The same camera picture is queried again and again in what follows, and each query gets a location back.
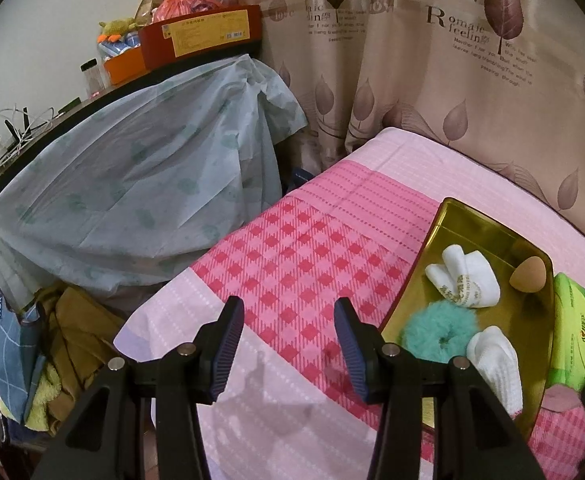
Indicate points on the red cardboard box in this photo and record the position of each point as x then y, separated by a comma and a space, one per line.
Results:
197, 30

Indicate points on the mustard cloth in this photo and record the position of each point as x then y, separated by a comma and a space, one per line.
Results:
87, 335

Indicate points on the pink checked tablecloth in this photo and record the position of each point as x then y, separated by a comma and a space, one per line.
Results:
297, 260

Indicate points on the green tissue pack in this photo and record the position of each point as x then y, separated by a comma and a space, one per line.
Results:
572, 330

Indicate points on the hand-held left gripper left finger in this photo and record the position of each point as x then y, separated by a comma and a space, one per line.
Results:
227, 350

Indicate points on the teal fluffy scrunchie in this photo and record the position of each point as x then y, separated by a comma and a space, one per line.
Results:
422, 330

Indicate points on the gold metal tin box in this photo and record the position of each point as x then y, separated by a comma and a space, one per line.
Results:
472, 240

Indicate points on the clear jar with black lid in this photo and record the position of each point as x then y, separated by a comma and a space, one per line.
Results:
91, 77

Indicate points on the printed white sock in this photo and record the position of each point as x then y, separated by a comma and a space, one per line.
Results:
452, 265

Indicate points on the yellow green towel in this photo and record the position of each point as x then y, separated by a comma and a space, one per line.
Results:
45, 400

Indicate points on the pale blue cover cloth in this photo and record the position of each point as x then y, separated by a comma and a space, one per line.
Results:
147, 185

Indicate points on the ribbed white sock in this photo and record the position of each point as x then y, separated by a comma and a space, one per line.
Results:
497, 365

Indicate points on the blue checked fabric bag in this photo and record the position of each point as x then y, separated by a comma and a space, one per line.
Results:
7, 350

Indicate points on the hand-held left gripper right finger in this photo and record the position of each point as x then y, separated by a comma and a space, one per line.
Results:
355, 350

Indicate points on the dark blue cloth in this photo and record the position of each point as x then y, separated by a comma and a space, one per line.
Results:
298, 180

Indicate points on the green plush toy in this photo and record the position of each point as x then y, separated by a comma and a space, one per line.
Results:
117, 27

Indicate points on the orange box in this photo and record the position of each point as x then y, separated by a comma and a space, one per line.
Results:
125, 67

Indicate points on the orange plastic bag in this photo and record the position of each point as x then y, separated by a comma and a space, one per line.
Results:
187, 5

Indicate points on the beige leaf print curtain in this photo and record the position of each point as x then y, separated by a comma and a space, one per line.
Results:
422, 85

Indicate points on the blue striped packet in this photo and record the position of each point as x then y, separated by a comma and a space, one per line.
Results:
117, 49

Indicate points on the beige makeup sponge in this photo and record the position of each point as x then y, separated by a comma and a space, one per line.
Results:
527, 272

